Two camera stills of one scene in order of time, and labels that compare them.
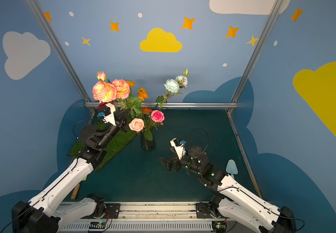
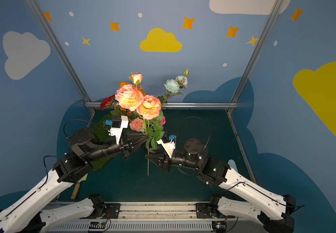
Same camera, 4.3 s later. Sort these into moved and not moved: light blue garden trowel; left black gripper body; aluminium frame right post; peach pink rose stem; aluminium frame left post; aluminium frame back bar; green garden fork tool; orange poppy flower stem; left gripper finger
Moved: orange poppy flower stem; left black gripper body; left gripper finger
Not moved: aluminium frame right post; peach pink rose stem; green garden fork tool; aluminium frame back bar; light blue garden trowel; aluminium frame left post
